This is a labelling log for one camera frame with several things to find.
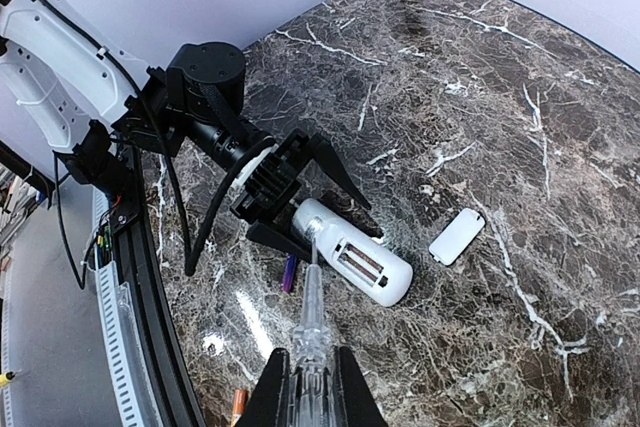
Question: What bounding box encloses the purple battery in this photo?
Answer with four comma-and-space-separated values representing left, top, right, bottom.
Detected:
281, 254, 298, 293

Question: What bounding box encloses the white battery cover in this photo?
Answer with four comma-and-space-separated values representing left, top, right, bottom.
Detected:
429, 208, 486, 266

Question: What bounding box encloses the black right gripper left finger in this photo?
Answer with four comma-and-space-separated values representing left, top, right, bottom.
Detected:
236, 348, 290, 427

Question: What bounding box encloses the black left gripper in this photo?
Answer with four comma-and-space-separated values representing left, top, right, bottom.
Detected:
231, 129, 371, 256

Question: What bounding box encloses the orange battery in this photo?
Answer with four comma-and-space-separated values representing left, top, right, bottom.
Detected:
230, 389, 249, 427

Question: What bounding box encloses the white slotted cable duct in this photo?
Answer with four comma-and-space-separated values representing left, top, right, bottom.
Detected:
92, 191, 164, 427

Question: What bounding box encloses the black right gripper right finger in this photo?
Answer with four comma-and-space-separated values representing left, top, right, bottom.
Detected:
332, 346, 388, 427

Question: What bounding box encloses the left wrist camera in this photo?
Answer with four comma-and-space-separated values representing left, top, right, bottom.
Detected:
231, 137, 278, 190

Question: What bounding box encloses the white remote control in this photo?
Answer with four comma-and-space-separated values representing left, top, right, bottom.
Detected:
292, 199, 413, 307

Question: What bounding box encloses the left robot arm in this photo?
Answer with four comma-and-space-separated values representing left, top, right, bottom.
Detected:
1, 0, 365, 275

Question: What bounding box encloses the black front table rail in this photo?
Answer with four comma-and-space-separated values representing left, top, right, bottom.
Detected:
111, 146, 205, 426

